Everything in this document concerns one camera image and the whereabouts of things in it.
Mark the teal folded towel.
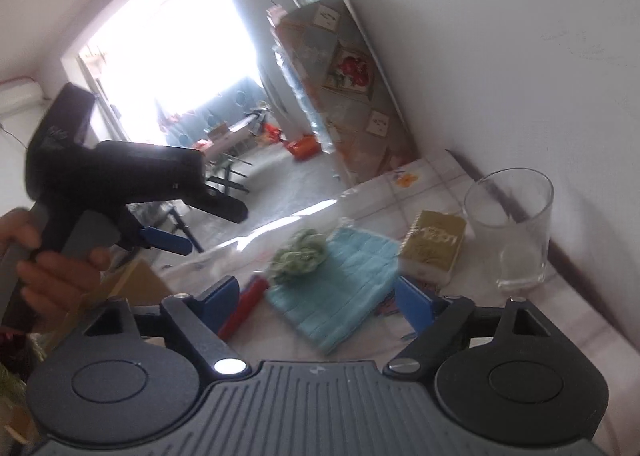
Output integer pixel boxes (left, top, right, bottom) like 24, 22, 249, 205
264, 227, 402, 357

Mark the patterned mattress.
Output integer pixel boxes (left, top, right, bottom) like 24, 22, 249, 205
266, 0, 419, 188

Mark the green fluffy cloth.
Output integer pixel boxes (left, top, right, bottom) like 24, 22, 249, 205
268, 228, 329, 285

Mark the person's left hand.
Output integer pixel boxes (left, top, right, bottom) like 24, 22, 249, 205
0, 207, 114, 335

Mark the clear drinking glass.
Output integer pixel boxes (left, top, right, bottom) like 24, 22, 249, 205
463, 168, 555, 291

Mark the gold and white box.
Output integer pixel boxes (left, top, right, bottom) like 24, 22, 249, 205
396, 209, 468, 285

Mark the orange red bag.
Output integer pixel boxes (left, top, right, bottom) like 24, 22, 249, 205
285, 135, 320, 160

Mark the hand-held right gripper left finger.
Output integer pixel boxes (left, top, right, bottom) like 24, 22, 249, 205
82, 275, 247, 378

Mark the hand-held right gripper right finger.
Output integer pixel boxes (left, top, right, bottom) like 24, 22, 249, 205
384, 276, 551, 377

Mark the white wall air conditioner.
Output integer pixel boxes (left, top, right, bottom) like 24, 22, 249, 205
0, 78, 44, 115

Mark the folding table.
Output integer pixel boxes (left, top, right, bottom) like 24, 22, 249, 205
201, 106, 272, 195

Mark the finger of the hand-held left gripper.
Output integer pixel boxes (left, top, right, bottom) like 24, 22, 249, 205
120, 223, 194, 256
182, 185, 250, 224

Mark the brown cardboard box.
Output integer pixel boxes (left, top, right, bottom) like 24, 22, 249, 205
47, 257, 169, 339

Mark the red cylindrical tube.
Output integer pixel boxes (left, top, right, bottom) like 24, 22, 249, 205
218, 273, 269, 342

